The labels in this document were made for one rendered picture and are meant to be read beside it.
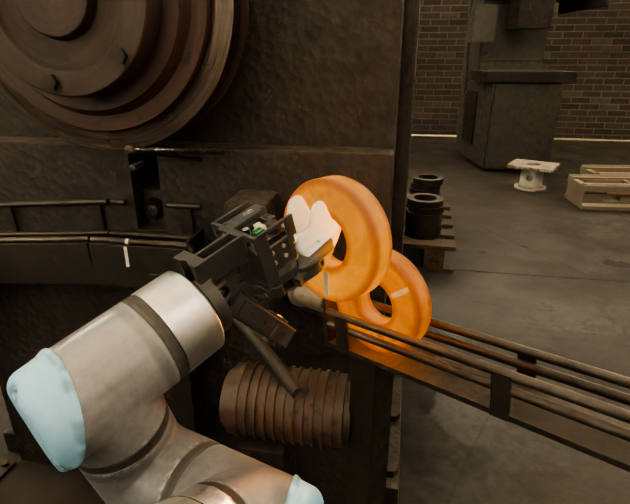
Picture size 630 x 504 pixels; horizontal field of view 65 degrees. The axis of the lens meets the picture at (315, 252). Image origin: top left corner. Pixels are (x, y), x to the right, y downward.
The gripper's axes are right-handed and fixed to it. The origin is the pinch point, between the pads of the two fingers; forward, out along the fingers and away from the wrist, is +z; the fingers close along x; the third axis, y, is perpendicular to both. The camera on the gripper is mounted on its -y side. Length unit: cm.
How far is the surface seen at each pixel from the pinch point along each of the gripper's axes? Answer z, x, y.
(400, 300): 4.4, -5.2, -13.2
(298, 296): 2.3, 14.0, -18.7
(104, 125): -3.8, 45.2, 10.1
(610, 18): 648, 151, -124
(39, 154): -9, 71, 4
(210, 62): 10.2, 30.6, 16.1
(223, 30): 12.7, 28.5, 20.1
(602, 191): 307, 49, -160
